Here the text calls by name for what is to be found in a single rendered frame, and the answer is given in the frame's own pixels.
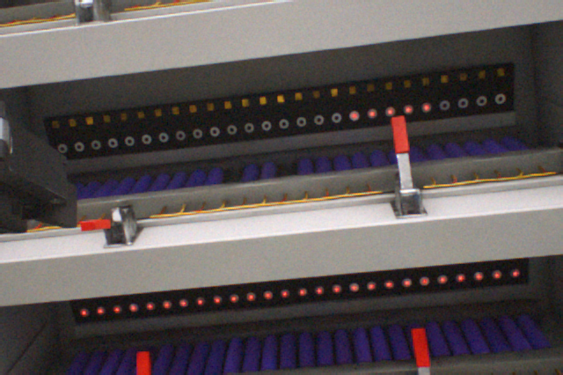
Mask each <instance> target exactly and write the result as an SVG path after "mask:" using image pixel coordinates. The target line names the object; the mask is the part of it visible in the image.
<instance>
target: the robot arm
mask: <svg viewBox="0 0 563 375"><path fill-rule="evenodd" d="M33 220H35V221H38V222H42V223H46V224H51V225H55V226H58V227H62V228H66V229H71V228H77V221H78V220H77V187H76V185H74V184H72V183H70V182H68V181H67V158H66V157H65V156H64V155H62V154H61V153H60V152H58V151H56V150H55V149H54V148H52V147H51V146H49V145H48V144H47V143H45V142H43V141H41V140H40V138H38V137H37V136H36V135H35V134H33V133H32V132H30V131H29V130H28V129H25V128H23V127H22V126H21V125H19V124H18V123H16V122H15V121H14V120H13V119H11V115H10V112H9V111H8V107H7V105H6V104H5V103H4V102H3V101H1V100H0V231H3V232H11V233H16V234H18V233H25V232H27V221H33Z"/></svg>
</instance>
